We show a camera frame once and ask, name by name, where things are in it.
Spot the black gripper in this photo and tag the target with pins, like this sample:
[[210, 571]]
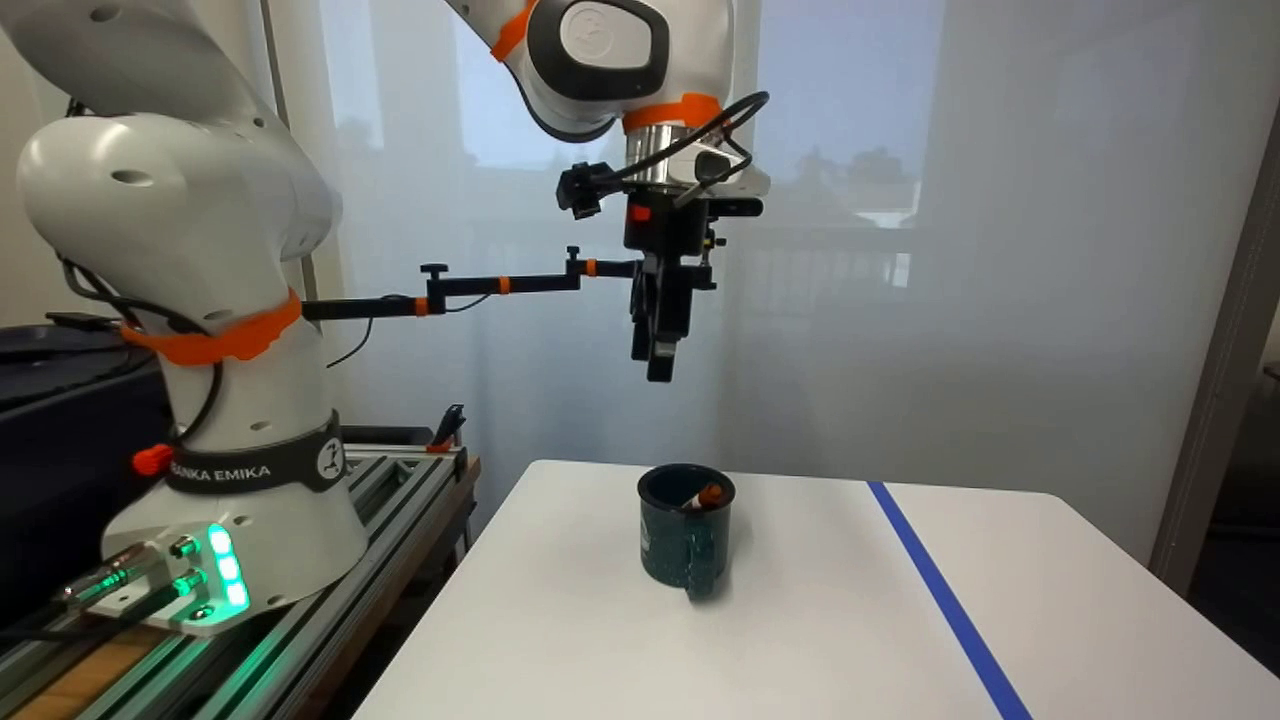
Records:
[[673, 242]]

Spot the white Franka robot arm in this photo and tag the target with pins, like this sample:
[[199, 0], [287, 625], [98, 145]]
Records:
[[202, 292]]

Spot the black equipment case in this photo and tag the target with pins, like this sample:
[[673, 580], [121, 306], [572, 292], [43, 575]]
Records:
[[65, 453]]

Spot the red and white marker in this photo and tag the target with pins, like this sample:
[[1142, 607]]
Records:
[[708, 497]]

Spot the aluminium rail robot base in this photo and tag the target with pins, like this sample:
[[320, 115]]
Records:
[[267, 625]]

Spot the blue tape line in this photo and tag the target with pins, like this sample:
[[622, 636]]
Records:
[[947, 602]]

